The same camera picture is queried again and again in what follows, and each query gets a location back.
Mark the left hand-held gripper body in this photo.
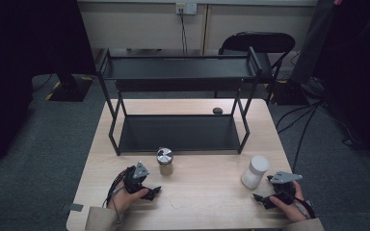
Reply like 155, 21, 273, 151
122, 161, 150, 195

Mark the grey leaning panel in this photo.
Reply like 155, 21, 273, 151
289, 0, 343, 86

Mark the white cylindrical container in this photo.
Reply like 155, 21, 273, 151
240, 155, 271, 191

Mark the hand-held gripper cable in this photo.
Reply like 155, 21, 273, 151
101, 168, 129, 225
294, 195, 316, 219

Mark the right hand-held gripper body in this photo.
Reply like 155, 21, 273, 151
267, 170, 304, 206

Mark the black wall socket cable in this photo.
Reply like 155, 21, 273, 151
178, 9, 189, 56

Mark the left hand-held gripper cable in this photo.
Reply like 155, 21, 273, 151
101, 168, 129, 225

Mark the person's left hand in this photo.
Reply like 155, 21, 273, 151
108, 178, 150, 216

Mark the black folding chair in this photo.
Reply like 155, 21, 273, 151
214, 31, 297, 104

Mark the black stand base striped tape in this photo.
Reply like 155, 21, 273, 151
44, 74, 94, 103

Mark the person's right hand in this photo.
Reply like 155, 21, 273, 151
268, 181, 308, 223

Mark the glass jar with silver lid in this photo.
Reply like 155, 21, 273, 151
155, 146, 174, 177

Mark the black floor cable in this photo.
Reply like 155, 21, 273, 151
275, 99, 324, 172

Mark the black curtain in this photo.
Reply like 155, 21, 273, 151
312, 0, 370, 176
0, 0, 96, 170

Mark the black two-tier metal rack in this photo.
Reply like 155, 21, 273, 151
95, 46, 264, 157

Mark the white wall socket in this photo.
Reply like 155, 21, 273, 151
175, 2, 198, 16

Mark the right hand-held gripper cable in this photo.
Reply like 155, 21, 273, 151
294, 195, 316, 219

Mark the grey tape strip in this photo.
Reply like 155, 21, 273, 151
61, 202, 85, 213

